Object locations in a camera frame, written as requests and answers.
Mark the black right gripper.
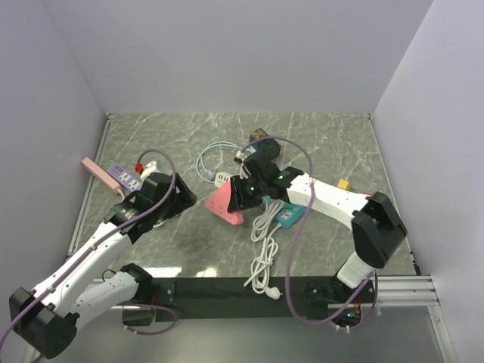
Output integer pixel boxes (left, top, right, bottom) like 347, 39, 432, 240
228, 174, 268, 213

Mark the pink triangular socket adapter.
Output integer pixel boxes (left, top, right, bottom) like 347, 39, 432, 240
205, 181, 244, 225

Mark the purple USB power strip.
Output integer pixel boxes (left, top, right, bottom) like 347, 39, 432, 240
107, 163, 141, 192

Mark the pink long power strip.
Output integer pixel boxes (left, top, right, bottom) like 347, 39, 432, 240
81, 157, 125, 197

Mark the yellow USB charger plug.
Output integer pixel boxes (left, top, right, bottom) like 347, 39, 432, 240
337, 179, 352, 191

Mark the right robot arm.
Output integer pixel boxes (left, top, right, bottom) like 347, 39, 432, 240
228, 152, 408, 302

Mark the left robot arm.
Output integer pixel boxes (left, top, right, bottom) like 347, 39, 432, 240
9, 172, 197, 359

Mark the black cube socket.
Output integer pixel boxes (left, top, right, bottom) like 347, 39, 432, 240
254, 138, 281, 161

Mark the dark green cube socket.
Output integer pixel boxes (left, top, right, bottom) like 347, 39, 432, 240
250, 128, 268, 143

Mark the white USB power strip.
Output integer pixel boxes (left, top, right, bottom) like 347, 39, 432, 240
214, 172, 232, 188

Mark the teal USB power strip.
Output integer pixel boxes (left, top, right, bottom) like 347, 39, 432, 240
275, 204, 306, 229

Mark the light blue power cable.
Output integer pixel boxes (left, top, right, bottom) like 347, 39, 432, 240
195, 141, 253, 182

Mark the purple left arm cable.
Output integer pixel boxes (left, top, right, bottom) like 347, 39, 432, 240
0, 150, 178, 343

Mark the white cable of teal strip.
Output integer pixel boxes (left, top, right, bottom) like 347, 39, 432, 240
244, 222, 284, 299

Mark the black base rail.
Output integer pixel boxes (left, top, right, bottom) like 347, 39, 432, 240
105, 277, 379, 322

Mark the aluminium frame rail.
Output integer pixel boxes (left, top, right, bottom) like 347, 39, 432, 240
90, 275, 442, 309

